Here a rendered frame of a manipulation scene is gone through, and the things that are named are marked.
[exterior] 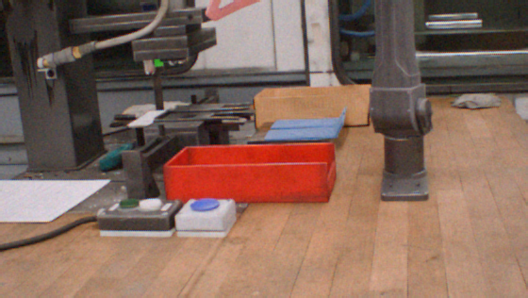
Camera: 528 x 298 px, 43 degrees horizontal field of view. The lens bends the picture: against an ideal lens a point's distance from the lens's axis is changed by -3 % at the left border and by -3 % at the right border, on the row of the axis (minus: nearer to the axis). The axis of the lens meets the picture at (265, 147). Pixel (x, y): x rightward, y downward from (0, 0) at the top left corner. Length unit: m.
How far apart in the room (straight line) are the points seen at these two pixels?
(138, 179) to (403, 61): 0.43
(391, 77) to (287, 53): 0.87
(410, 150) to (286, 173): 0.19
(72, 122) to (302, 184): 0.51
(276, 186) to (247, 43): 0.92
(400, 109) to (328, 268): 0.31
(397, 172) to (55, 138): 0.65
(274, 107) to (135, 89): 0.62
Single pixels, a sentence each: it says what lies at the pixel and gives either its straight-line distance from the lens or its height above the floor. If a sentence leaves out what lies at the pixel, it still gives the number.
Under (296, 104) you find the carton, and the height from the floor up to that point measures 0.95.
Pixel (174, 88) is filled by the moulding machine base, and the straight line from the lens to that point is 1.94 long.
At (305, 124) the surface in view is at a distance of 1.40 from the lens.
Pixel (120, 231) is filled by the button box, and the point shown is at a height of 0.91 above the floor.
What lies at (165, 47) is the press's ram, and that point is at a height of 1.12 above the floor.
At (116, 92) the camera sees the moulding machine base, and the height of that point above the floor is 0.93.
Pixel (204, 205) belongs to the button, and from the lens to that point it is 0.91.
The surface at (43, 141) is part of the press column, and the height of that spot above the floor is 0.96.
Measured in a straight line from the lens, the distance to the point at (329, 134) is 1.30.
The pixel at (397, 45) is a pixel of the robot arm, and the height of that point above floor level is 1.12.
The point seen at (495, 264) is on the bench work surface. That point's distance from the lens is 0.79.
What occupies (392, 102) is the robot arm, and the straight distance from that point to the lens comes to 1.00.
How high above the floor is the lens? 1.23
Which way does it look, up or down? 14 degrees down
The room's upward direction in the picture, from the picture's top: 5 degrees counter-clockwise
